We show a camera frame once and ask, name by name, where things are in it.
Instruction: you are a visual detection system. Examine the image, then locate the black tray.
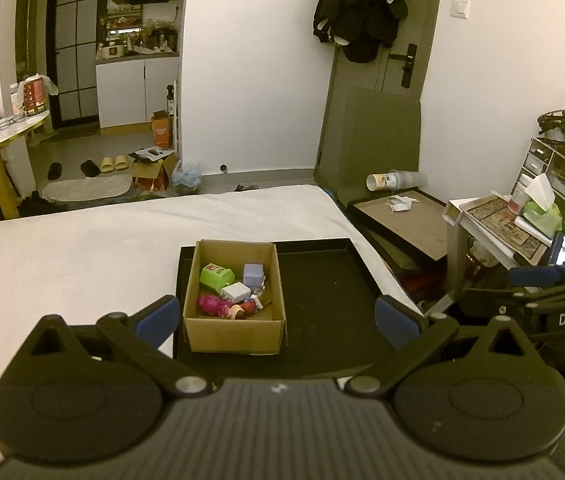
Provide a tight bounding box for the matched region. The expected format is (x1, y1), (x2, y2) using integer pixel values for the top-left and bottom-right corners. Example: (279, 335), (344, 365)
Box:
(172, 237), (425, 381)

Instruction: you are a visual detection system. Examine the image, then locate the small red figure toy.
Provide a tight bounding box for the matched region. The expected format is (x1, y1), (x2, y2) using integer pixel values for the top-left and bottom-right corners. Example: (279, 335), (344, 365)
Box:
(241, 295), (270, 318)

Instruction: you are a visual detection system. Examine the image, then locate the purple toy cube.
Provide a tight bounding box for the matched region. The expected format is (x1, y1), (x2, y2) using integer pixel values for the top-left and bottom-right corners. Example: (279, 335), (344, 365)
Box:
(242, 263), (266, 288)

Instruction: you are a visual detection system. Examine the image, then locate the olive green door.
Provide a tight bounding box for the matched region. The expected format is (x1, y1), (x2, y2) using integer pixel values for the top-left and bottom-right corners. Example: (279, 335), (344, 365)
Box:
(315, 0), (443, 181)

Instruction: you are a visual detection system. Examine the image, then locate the red bag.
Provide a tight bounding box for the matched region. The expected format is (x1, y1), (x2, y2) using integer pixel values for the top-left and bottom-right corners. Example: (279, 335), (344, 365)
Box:
(16, 74), (59, 117)

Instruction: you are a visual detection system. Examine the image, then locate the magazine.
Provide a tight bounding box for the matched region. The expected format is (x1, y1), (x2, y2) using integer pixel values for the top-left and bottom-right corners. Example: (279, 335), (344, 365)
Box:
(128, 145), (176, 163)

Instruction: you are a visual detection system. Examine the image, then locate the black door lock handle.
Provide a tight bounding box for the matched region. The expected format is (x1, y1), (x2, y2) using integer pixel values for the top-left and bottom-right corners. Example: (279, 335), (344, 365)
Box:
(389, 42), (419, 88)

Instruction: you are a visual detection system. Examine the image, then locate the dark woven basket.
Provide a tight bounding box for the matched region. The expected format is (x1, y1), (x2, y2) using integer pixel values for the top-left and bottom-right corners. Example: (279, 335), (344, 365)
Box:
(536, 109), (565, 143)

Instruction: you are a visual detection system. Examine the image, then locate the white kitchen cabinet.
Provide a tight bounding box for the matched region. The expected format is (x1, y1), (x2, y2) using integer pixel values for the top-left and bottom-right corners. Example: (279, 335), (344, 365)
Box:
(95, 55), (182, 128)

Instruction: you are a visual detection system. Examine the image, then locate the white toy block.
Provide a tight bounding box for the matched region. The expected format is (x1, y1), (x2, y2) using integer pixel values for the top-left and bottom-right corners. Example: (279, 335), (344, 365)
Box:
(221, 282), (252, 305)

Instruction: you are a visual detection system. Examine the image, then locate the green tissue box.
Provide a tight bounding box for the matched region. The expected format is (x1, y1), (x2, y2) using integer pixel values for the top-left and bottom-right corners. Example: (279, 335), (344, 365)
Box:
(521, 174), (564, 240)

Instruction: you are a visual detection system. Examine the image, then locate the small pink jar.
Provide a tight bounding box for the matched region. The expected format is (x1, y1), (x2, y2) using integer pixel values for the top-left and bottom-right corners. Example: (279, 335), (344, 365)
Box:
(509, 182), (529, 216)

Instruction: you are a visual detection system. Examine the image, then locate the blue plastic bag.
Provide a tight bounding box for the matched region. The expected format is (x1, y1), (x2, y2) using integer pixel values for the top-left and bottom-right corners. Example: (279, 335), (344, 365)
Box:
(171, 160), (203, 192)

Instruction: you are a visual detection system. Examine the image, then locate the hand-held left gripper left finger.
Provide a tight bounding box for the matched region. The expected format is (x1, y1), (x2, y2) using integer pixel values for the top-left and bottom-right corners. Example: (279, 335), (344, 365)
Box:
(0, 295), (210, 396)

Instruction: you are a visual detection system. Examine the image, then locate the black hanging jacket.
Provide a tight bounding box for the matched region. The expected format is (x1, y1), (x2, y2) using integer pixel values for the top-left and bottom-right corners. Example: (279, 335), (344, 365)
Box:
(312, 0), (409, 46)

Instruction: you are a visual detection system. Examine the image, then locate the magenta pig toy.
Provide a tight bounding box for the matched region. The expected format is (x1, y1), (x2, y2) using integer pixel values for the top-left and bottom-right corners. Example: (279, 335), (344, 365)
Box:
(197, 294), (230, 318)

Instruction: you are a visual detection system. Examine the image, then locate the brown floor cardboard box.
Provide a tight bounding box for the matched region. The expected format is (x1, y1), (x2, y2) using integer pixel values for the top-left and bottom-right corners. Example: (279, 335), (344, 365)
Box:
(131, 149), (180, 193)

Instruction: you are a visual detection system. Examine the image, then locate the white drawer organizer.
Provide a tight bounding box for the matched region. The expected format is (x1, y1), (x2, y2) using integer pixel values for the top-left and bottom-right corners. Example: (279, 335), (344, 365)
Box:
(512, 136), (565, 221)

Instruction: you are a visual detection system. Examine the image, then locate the orange box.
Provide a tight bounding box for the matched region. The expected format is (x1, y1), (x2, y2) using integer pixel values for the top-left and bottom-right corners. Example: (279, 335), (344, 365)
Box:
(151, 110), (176, 150)

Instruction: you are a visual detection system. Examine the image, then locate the green toy cube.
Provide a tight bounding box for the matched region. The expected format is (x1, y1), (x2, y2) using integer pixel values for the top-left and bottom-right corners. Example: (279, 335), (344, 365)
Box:
(199, 263), (236, 295)

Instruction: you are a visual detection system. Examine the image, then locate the black framed board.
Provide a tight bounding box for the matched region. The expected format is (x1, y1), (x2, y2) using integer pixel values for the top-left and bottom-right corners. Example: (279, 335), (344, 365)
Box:
(347, 187), (463, 268)

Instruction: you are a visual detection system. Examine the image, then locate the black framed glass door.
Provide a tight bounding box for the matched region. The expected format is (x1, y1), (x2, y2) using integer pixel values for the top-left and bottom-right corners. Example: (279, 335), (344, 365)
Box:
(45, 0), (104, 128)

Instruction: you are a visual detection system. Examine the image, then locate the patterned table mat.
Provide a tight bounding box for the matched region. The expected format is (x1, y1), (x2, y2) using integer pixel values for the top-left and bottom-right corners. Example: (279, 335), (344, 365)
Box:
(465, 196), (553, 266)

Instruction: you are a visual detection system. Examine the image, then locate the white side table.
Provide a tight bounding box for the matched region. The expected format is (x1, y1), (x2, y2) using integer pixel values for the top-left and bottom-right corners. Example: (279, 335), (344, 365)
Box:
(442, 195), (563, 321)

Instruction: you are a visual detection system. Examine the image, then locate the cluttered kitchen shelf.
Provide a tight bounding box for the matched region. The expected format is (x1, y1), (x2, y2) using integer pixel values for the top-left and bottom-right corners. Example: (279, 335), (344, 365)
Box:
(96, 0), (183, 61)

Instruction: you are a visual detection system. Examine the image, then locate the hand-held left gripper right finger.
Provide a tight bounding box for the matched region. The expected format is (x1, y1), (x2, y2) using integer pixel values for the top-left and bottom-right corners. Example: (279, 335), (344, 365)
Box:
(345, 296), (543, 396)

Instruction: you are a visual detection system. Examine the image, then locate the black cap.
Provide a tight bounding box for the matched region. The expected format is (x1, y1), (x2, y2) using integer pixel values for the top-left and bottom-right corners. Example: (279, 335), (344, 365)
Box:
(339, 35), (379, 64)

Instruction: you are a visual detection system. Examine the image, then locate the white floor mat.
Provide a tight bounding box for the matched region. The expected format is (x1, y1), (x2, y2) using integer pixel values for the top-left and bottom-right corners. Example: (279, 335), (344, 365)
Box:
(42, 175), (133, 202)

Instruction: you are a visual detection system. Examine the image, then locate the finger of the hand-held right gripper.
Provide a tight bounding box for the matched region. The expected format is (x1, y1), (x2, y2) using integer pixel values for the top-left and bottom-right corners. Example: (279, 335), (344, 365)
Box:
(509, 260), (565, 288)
(461, 284), (552, 321)

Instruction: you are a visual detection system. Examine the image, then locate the crumpled white tissue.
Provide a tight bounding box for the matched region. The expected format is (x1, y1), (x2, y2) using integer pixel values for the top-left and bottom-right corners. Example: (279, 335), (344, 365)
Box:
(386, 194), (419, 212)

